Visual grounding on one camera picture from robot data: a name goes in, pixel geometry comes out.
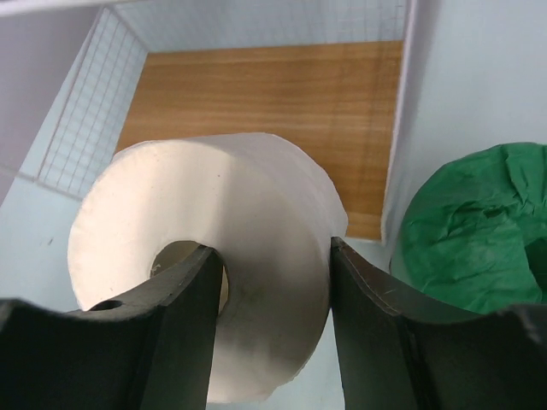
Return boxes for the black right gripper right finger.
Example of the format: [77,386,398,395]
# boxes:
[331,237,546,409]

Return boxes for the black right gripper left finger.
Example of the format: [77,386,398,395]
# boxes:
[1,246,221,409]

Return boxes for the unwrapped white paper roll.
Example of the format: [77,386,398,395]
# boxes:
[68,132,348,403]

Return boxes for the green wrapped roll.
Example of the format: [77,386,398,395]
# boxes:
[390,143,546,313]

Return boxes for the white wire shelf rack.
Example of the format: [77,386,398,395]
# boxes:
[0,0,424,245]

